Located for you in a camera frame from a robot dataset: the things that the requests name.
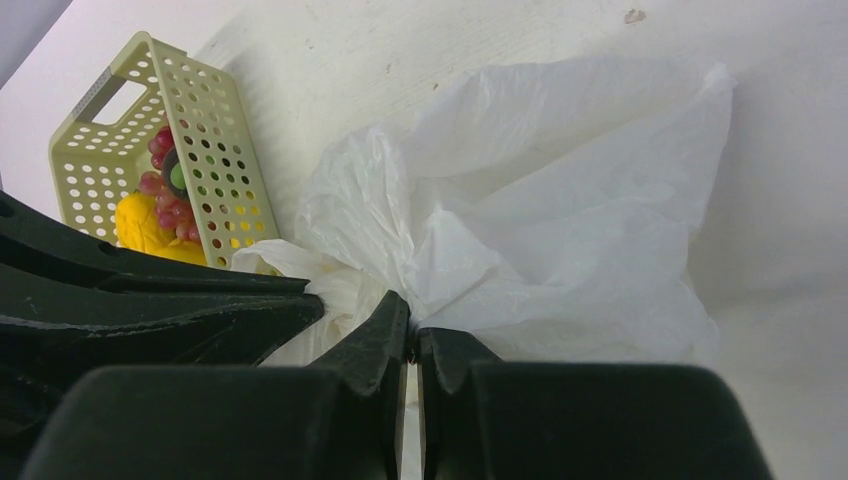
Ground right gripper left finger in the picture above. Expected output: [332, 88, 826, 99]
[21, 292, 409, 479]

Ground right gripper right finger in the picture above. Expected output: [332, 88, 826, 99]
[416, 328, 772, 479]

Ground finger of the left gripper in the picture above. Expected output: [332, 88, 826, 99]
[1, 266, 324, 479]
[1, 192, 308, 295]

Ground white plastic bag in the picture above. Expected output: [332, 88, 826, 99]
[233, 57, 735, 363]

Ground fake yellow mango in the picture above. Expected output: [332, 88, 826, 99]
[115, 193, 175, 258]

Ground fake red grapes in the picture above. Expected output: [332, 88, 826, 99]
[139, 125, 201, 244]

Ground fake dark mangosteen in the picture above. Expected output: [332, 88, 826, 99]
[161, 147, 189, 201]

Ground beige perforated plastic basket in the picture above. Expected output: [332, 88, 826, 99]
[49, 31, 278, 269]

